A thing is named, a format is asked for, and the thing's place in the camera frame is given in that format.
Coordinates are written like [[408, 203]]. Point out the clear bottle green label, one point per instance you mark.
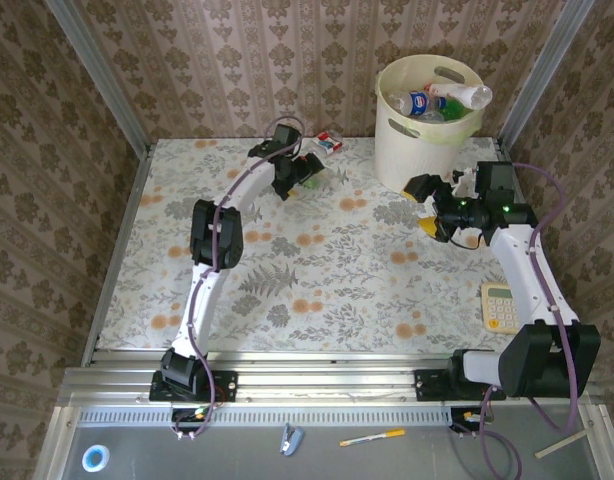
[[312, 186]]

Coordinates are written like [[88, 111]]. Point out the red white small box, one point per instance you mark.
[[328, 142]]

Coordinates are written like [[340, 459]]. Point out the green bottle orange cap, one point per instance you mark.
[[454, 111]]

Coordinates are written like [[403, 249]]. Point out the clear bottle blue white-text label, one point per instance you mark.
[[419, 103]]

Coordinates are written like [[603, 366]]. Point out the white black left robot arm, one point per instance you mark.
[[202, 310]]

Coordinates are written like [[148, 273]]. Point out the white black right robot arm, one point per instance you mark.
[[522, 270]]

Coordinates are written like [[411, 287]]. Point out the cream plastic bin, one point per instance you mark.
[[402, 160]]

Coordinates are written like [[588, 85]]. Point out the yellow calculator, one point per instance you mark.
[[497, 310]]

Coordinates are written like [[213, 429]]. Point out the floral tablecloth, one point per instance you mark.
[[337, 300]]

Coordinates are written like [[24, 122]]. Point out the white yellow marker pen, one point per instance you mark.
[[372, 437]]

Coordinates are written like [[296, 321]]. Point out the wooden stick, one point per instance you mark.
[[557, 446]]

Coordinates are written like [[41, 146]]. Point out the blue grey stapler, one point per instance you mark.
[[291, 440]]

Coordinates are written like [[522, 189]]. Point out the blue tape roll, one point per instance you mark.
[[85, 459]]

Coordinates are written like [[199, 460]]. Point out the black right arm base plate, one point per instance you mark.
[[424, 385]]

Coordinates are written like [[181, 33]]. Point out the aluminium frame post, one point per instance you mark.
[[547, 70], [94, 70]]

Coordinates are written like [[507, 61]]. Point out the aluminium mounting rail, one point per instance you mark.
[[312, 372]]

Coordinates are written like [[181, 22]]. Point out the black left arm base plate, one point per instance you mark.
[[227, 386]]

